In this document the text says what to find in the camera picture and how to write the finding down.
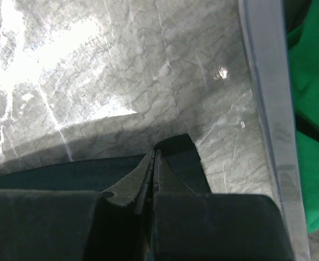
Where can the green t-shirt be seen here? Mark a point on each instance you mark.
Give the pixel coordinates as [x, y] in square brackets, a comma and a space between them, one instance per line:
[304, 67]

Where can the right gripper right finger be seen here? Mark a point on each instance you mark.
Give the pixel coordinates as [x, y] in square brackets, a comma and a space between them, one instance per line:
[191, 226]

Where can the black t-shirt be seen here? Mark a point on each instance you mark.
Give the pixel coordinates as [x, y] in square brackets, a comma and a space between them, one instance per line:
[99, 174]

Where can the clear plastic bin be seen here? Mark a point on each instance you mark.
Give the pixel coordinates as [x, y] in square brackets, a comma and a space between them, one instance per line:
[263, 29]

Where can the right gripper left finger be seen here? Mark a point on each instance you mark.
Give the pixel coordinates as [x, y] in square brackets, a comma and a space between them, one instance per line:
[76, 225]

